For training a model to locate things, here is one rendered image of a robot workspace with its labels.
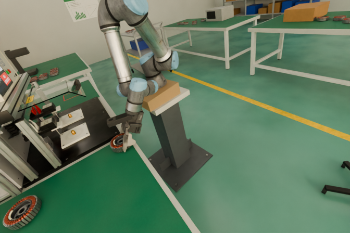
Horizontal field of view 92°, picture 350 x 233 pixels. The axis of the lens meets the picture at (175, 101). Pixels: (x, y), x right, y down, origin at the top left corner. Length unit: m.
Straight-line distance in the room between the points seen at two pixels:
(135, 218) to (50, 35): 5.99
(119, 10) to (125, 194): 0.75
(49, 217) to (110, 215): 0.25
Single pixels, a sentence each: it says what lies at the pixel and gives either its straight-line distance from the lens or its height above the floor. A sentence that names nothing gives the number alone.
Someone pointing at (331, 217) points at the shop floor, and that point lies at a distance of 1.61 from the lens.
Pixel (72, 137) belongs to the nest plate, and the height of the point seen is 0.78.
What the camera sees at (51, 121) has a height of 0.92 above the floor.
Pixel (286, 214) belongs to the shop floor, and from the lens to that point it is 1.53.
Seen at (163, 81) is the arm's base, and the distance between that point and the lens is 1.20.
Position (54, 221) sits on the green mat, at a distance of 0.87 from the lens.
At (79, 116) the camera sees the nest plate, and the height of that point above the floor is 0.78.
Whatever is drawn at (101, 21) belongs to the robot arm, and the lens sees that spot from 0.92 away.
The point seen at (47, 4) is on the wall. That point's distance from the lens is 6.37.
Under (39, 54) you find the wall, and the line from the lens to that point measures 6.41.
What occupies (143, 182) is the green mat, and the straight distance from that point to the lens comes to 0.76.
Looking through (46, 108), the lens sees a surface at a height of 0.92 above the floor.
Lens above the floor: 1.34
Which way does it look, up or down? 31 degrees down
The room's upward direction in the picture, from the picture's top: 13 degrees counter-clockwise
